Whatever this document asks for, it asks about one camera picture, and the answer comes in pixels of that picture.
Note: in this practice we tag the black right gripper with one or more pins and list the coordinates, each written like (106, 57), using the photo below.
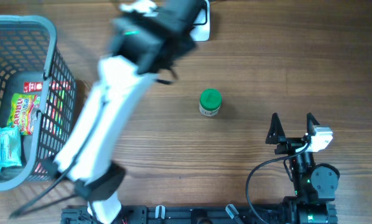
(291, 143)

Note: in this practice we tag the green lid jar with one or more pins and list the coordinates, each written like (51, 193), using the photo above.
(210, 102)

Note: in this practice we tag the red Nescafe coffee stick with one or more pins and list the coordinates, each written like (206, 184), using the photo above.
(30, 87)

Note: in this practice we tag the Haribo gummy candy bag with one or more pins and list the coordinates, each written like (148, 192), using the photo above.
(23, 112)

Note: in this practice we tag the teal tissue packet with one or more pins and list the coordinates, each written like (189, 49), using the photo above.
(10, 147)

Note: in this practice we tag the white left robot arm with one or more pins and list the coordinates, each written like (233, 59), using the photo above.
(86, 158)

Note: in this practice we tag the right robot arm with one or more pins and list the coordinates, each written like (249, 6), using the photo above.
(314, 184)

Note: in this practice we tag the white barcode scanner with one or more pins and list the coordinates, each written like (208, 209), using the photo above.
(201, 30)

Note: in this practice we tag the grey plastic shopping basket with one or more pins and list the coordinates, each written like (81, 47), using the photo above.
(29, 53)

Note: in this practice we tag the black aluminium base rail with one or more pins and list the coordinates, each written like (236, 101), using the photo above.
(269, 213)

